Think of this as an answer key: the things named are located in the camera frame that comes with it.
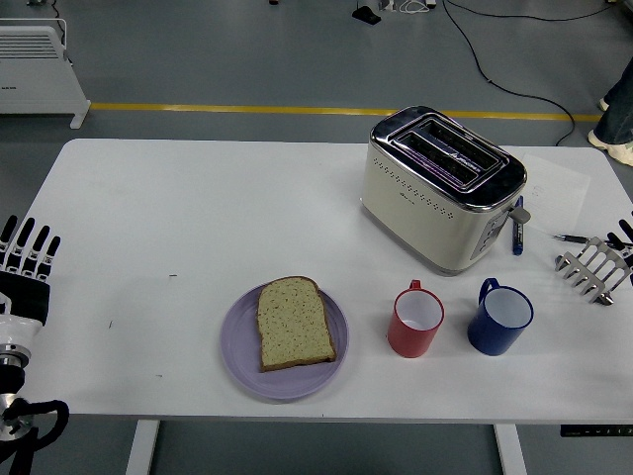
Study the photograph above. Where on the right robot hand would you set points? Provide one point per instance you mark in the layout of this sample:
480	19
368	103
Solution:
630	271

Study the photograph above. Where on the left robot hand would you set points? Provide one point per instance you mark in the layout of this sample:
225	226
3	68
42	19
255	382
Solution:
25	297

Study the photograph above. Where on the purple plate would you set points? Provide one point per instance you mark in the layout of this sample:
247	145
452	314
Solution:
242	346

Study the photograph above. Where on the brown bread slice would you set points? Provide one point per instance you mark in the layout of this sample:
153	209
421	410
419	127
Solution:
294	326

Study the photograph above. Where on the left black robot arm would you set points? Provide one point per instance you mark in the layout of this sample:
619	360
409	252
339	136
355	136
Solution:
12	381

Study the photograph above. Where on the metal toast rack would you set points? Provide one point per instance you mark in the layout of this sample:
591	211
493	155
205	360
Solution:
588	272

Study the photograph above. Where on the black pen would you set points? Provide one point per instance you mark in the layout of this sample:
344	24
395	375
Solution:
576	239

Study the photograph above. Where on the blue marker pen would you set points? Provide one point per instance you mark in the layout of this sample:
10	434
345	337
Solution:
517	240

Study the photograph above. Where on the person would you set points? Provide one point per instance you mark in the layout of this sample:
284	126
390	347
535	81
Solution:
618	119

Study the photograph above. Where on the blue mug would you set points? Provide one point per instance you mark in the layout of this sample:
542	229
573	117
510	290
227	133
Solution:
489	339

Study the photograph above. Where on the black table control panel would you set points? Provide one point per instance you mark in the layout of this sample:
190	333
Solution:
593	430

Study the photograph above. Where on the white table leg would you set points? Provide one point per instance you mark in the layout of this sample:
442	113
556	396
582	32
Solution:
509	452
141	450

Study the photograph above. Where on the white panel heater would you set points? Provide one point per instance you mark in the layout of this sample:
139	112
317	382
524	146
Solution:
34	79

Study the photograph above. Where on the cream and chrome toaster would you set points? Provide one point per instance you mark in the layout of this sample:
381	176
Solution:
420	208

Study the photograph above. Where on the red mug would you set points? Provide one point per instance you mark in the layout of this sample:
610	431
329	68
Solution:
408	339

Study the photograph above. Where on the black stand foot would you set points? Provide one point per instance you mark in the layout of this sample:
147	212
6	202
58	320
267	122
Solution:
368	15

